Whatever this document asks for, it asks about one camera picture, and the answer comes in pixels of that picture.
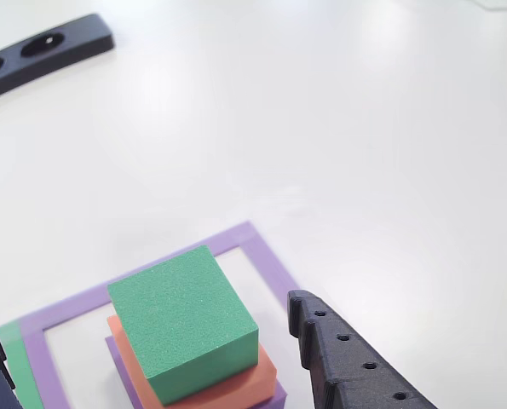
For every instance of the green cube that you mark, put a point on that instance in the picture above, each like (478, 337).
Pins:
(180, 311)

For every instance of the green square frame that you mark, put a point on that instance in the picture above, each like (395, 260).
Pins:
(19, 362)

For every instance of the purple square frame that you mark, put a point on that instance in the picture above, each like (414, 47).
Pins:
(270, 264)

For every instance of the black power strip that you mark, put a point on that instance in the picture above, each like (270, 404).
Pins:
(87, 38)

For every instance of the purple block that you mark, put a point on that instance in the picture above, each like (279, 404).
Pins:
(121, 362)

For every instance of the orange cube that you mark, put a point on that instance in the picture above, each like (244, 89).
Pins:
(253, 381)

